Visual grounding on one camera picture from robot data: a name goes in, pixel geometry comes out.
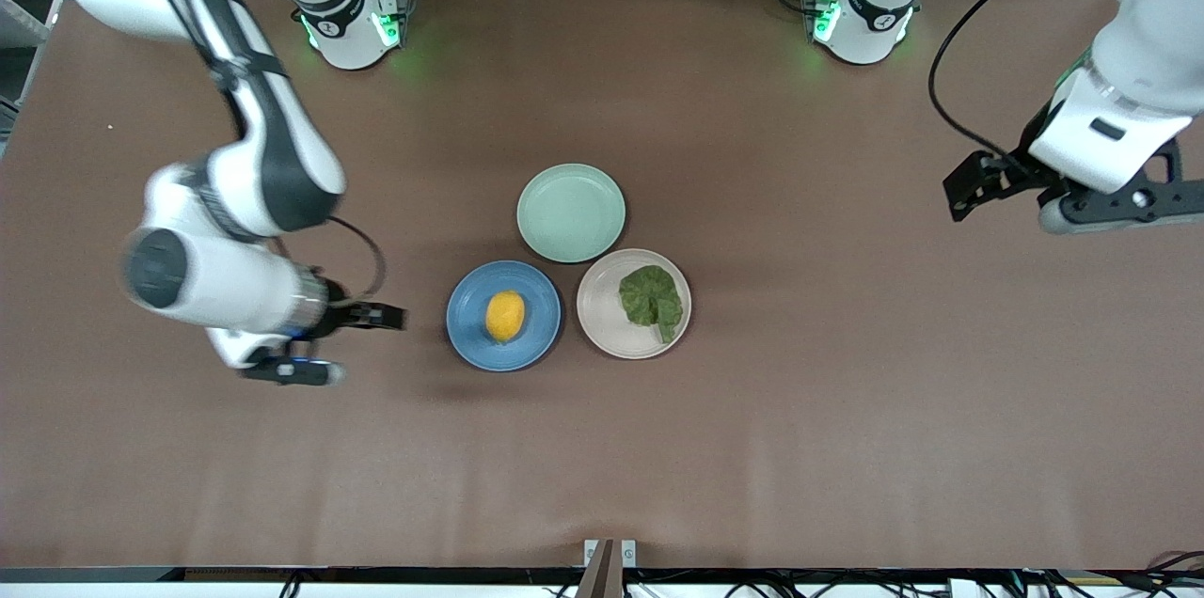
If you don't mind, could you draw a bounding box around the yellow lemon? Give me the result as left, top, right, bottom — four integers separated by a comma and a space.
484, 290, 527, 344

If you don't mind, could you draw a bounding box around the blue plate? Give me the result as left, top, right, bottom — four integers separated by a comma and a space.
446, 260, 562, 373

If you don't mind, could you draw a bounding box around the beige plate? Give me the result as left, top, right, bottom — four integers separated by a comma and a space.
576, 248, 693, 360

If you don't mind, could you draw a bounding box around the green lettuce leaf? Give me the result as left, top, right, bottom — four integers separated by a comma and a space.
618, 265, 685, 344

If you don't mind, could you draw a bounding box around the metal table bracket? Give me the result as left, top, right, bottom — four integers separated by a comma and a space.
576, 539, 638, 598

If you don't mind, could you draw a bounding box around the pale green plate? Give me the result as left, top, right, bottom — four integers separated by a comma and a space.
516, 164, 627, 264

